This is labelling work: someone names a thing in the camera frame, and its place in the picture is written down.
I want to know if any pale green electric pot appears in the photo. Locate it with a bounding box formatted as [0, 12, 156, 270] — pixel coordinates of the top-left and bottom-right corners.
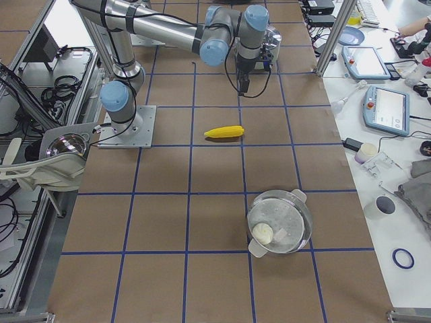
[246, 188, 313, 259]

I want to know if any blue teach pendant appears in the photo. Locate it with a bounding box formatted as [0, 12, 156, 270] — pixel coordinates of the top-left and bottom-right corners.
[362, 85, 410, 137]
[341, 46, 391, 80]

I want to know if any steel bowl with yellow items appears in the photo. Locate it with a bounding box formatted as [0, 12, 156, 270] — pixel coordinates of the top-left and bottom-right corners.
[45, 133, 87, 157]

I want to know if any light blue plate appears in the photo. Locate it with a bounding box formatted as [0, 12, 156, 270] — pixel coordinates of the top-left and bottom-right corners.
[338, 26, 365, 46]

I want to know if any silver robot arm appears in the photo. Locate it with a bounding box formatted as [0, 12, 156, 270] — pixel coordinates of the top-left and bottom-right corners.
[71, 1, 273, 96]

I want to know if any yellow toy corn cob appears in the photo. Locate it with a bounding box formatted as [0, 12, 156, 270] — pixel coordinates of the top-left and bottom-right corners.
[204, 125, 245, 139]

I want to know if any upper blue teach pendant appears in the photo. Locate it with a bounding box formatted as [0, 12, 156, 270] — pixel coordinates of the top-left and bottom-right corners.
[341, 46, 391, 80]

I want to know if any blue ring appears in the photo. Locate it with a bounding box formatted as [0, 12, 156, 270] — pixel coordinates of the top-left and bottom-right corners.
[392, 248, 416, 270]

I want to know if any white paper cup dark inside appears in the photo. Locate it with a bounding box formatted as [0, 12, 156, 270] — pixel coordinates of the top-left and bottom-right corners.
[364, 195, 396, 219]

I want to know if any grey cloth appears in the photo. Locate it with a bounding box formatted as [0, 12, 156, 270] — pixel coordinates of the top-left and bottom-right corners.
[394, 160, 431, 236]

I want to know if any lower blue teach pendant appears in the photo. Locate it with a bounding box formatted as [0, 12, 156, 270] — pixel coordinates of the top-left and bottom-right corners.
[362, 85, 410, 137]

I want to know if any aluminium frame post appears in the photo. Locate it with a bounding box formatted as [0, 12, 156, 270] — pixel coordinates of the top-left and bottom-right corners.
[314, 0, 356, 77]

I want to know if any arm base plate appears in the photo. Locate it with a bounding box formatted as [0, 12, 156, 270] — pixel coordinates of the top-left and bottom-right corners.
[97, 105, 156, 149]

